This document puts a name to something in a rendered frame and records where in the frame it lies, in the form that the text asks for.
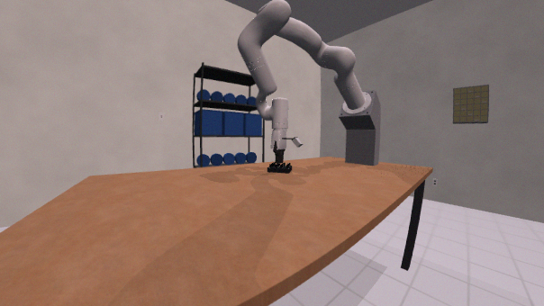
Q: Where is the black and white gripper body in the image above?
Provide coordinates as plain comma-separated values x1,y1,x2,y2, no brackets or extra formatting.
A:
271,130,287,150

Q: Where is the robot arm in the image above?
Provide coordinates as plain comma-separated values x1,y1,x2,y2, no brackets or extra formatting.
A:
238,0,371,130

